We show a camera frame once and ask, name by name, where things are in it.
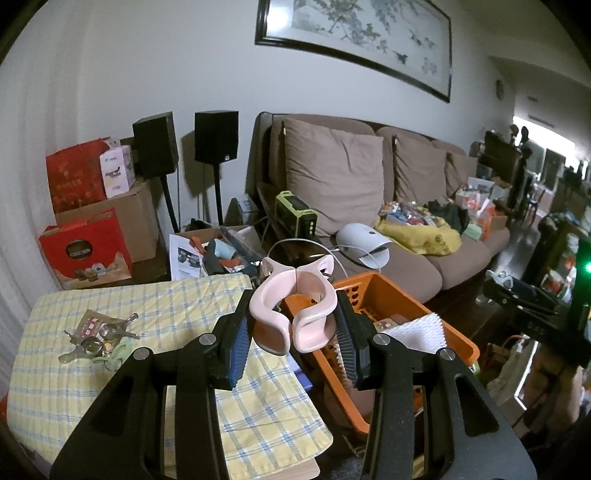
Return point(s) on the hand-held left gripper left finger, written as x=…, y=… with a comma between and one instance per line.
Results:
x=240, y=350

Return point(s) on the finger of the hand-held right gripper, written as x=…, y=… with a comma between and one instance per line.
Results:
x=531, y=295
x=535, y=314

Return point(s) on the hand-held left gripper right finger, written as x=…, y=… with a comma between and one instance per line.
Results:
x=346, y=350

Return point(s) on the pink plastic clip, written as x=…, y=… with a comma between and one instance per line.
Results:
x=277, y=295

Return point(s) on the orange plastic basket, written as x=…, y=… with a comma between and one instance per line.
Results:
x=369, y=279

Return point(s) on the green plastic clip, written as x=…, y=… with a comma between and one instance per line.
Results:
x=115, y=357

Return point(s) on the gold pouch with red circles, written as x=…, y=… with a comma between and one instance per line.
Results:
x=90, y=325

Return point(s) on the person's right hand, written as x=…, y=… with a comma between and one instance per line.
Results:
x=556, y=387

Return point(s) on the brown sofa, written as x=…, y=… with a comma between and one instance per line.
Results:
x=461, y=267

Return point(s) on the open box of clutter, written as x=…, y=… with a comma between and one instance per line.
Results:
x=212, y=254

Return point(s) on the orange white paper bags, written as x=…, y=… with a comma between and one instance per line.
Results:
x=478, y=203

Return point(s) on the yellow plaid cloth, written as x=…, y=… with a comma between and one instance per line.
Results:
x=138, y=304

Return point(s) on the white dome lamp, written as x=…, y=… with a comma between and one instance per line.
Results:
x=362, y=240

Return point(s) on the black garment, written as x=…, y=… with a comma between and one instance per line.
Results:
x=448, y=217

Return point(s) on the yellow plush toy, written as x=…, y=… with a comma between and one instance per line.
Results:
x=429, y=240

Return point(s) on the dark wooden cabinet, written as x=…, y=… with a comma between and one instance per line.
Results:
x=501, y=170

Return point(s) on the small white box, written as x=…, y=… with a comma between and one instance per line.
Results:
x=247, y=210

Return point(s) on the green black power station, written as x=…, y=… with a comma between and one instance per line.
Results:
x=295, y=214

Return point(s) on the pile of snack packets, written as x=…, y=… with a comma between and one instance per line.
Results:
x=406, y=213

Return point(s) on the black speaker stand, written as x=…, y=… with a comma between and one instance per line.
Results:
x=170, y=203
x=218, y=194

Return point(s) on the brown cardboard box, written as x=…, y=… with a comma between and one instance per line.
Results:
x=134, y=221

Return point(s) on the large beige sofa cushion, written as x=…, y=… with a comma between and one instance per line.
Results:
x=332, y=175

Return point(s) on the black speaker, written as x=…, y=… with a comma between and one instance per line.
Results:
x=156, y=145
x=216, y=136

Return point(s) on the white pink carton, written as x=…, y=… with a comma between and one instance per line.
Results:
x=117, y=170

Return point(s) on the tall red gift box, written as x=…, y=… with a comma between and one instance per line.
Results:
x=76, y=175

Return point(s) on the white curtain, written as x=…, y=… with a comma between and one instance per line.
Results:
x=23, y=207

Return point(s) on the framed ink painting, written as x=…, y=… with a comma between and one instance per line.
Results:
x=360, y=32

